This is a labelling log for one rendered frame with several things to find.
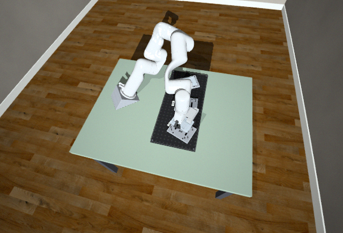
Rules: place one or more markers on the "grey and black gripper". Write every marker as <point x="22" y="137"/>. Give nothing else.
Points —
<point x="178" y="118"/>

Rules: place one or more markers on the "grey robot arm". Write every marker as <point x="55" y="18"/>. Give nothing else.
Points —
<point x="181" y="43"/>

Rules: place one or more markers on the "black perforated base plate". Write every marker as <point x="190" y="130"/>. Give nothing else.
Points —
<point x="160" y="134"/>

